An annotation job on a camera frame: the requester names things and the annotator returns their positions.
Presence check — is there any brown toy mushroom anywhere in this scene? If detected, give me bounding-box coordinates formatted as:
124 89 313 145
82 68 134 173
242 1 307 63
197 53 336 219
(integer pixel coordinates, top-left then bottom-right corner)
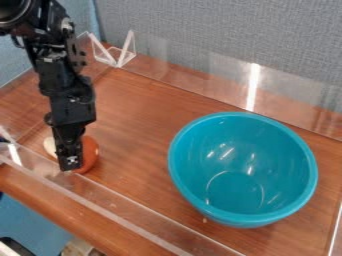
43 136 99 174

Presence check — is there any clear acrylic barrier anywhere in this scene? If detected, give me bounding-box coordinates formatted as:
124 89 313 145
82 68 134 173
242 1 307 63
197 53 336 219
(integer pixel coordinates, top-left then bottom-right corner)
0 126 245 256
120 31 342 141
0 69 50 139

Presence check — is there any clear acrylic back barrier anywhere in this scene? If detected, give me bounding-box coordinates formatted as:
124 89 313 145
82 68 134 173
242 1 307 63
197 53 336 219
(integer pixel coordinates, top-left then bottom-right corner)
120 31 342 141

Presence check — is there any clear acrylic front barrier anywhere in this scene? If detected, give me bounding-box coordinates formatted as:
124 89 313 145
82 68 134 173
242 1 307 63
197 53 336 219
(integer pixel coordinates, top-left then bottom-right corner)
0 126 245 256

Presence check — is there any clear acrylic corner bracket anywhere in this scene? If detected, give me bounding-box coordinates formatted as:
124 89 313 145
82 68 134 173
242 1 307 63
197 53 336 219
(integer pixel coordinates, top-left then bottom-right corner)
78 30 136 68

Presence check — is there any clear acrylic left barrier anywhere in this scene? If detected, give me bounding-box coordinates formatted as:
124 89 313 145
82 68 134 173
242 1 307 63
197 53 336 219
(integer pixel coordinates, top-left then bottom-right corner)
0 69 50 139

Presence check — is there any blue plastic bowl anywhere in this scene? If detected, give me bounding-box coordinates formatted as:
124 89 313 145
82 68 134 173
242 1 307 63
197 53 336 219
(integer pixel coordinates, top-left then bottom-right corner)
167 112 318 228

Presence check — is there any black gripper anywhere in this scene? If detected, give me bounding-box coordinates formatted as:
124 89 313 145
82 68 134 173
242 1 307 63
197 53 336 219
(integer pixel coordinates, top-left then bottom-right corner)
36 58 96 171

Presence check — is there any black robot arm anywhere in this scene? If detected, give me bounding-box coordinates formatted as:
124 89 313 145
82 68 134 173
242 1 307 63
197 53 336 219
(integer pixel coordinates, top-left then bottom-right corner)
0 0 96 171

